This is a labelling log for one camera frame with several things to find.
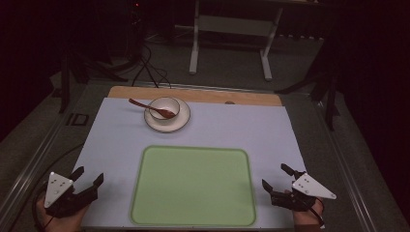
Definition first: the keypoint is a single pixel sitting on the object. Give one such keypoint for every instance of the person's left hand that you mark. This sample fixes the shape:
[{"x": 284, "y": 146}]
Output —
[{"x": 63, "y": 220}]

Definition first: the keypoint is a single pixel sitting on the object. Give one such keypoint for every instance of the brown wooden spoon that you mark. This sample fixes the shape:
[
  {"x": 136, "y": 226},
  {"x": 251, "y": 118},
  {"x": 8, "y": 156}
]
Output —
[{"x": 151, "y": 108}]

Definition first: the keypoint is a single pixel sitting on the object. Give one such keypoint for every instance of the white metal stand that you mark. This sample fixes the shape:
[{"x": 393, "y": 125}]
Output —
[{"x": 233, "y": 25}]

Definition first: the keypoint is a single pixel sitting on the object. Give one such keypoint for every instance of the white table mat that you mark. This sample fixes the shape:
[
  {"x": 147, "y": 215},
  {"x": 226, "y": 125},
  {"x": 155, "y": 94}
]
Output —
[{"x": 225, "y": 129}]

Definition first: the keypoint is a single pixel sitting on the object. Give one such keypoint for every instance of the black tripod stand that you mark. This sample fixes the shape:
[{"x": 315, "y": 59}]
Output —
[
  {"x": 327, "y": 83},
  {"x": 69, "y": 74}
]

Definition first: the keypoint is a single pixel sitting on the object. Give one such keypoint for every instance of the white bowl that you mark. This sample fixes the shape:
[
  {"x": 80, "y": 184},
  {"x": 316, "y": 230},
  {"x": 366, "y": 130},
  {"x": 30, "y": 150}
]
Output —
[{"x": 164, "y": 108}]

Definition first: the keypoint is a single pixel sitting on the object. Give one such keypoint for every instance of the person's right hand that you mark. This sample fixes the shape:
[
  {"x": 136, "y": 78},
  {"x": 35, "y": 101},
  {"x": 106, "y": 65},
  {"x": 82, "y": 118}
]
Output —
[{"x": 307, "y": 219}]

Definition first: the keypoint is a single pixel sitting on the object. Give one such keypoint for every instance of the green tray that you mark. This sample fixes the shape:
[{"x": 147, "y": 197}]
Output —
[{"x": 193, "y": 187}]

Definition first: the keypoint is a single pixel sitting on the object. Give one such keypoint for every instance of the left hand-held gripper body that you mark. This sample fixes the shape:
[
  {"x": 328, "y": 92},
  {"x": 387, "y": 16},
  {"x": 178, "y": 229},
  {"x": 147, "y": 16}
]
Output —
[{"x": 59, "y": 195}]

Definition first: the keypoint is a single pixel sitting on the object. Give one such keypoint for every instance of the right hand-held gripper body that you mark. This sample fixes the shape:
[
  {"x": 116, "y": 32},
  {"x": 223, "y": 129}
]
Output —
[{"x": 303, "y": 193}]

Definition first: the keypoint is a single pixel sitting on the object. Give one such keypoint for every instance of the white saucer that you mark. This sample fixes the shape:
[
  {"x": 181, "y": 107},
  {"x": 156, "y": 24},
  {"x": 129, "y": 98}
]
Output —
[{"x": 180, "y": 121}]

